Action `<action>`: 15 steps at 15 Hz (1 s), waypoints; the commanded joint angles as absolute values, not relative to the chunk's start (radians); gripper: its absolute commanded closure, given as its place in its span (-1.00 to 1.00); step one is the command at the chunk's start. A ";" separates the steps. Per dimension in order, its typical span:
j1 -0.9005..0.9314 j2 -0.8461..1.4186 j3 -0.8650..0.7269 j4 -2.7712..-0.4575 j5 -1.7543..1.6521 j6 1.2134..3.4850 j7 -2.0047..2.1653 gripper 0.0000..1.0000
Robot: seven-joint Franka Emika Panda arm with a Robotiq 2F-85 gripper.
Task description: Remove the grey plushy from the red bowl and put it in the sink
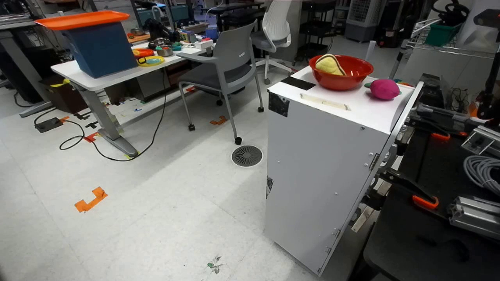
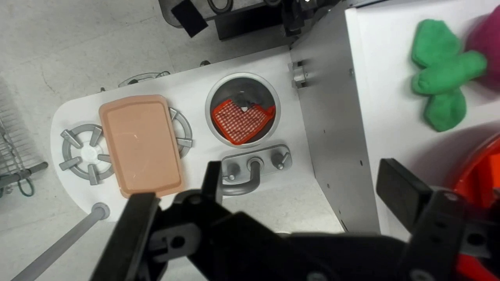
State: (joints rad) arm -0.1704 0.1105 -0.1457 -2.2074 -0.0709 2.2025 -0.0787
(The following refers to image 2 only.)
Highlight magenta radish plush green leaves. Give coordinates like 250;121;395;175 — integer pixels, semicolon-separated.
409;5;500;133

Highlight round toy sink basin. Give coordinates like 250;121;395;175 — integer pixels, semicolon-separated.
205;74;283;149

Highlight grey toy faucet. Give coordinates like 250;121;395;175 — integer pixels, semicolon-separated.
220;144;294;197

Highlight black rectangular block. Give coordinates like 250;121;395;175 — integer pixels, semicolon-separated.
170;0;209;40

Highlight grey toy stove burner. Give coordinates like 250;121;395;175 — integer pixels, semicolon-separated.
58;124;116;188
166;107;195;160

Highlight pink plastic tray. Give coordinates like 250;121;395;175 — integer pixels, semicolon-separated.
98;94;184;200

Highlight grey wire rack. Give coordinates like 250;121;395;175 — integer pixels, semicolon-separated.
0;77;50;199

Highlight orange square mesh pot holder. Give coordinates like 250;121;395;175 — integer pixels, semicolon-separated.
209;99;277;147

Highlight grey metal pole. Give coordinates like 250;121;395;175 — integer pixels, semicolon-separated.
9;202;112;281

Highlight orange flat plastic piece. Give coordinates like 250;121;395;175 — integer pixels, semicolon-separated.
466;155;500;211

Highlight white toy kitchen unit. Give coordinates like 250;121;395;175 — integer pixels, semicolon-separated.
48;0;500;238

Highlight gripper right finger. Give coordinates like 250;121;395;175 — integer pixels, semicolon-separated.
377;158;434;232

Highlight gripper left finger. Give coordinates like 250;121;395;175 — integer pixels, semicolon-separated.
91;193;162;281

